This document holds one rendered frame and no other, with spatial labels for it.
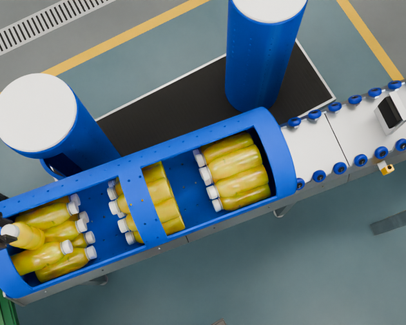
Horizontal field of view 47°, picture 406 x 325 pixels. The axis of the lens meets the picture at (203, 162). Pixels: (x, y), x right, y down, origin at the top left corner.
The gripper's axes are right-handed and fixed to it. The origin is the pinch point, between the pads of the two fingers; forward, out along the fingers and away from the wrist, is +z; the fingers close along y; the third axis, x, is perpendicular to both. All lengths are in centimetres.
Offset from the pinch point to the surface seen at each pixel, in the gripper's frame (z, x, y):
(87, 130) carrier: 42, -22, 36
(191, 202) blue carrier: 35, -47, -4
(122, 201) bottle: 14.7, -28.4, 0.0
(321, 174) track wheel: 33, -90, -10
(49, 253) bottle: 18.7, -3.5, -5.9
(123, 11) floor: 131, -51, 138
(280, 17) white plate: 27, -98, 45
